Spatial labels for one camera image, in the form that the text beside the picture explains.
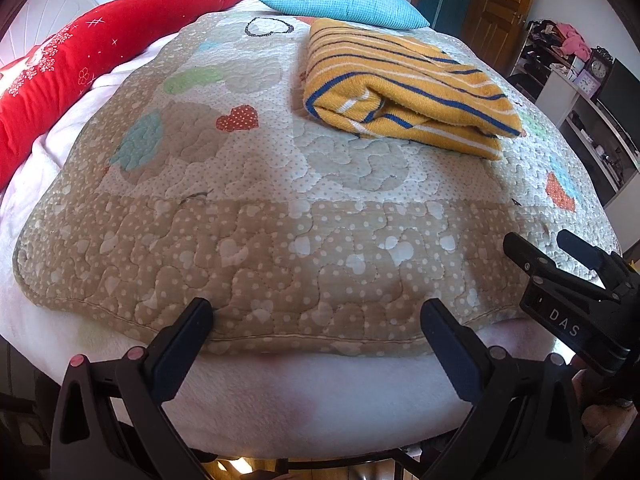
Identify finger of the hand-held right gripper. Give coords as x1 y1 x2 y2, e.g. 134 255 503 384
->
502 232 608 303
556 229 632 293

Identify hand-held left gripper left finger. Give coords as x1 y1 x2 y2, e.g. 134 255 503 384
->
50 297 216 480

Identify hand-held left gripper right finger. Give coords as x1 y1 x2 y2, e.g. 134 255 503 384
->
420 297 586 480

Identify yellow striped towel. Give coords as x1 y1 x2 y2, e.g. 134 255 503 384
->
302 17 523 161

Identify pink clothes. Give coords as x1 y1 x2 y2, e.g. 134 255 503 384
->
557 22 593 61

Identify person's right hand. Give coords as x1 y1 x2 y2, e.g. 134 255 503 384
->
572 367 640 461

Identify white shelf unit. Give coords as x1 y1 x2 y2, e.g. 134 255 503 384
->
537 67 640 208

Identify black monitor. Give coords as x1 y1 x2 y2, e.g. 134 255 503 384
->
597 57 640 131

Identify heart print quilt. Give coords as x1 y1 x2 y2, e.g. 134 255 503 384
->
12 0 623 358

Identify table clock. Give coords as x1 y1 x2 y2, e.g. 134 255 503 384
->
585 47 615 101

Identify dark shoe rack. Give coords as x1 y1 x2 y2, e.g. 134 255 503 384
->
507 20 576 103

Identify wooden door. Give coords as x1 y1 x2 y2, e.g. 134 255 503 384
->
470 0 543 81

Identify red patterned pillow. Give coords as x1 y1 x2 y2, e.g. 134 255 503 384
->
0 0 256 191

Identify blue pillow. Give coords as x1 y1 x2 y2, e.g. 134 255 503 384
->
259 0 431 31

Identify white headboard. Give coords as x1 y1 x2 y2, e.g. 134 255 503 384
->
0 0 98 68

